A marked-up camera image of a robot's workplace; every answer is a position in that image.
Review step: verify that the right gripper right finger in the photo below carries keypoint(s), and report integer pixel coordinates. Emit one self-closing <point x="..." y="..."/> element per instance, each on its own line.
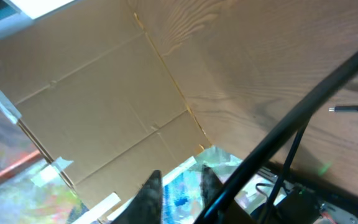
<point x="210" y="185"/>

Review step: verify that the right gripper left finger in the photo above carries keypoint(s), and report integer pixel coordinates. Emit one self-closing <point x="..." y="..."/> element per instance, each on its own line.
<point x="146" y="206"/>

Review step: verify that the cardboard side panel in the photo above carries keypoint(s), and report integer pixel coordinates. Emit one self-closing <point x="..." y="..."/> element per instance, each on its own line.
<point x="93" y="91"/>

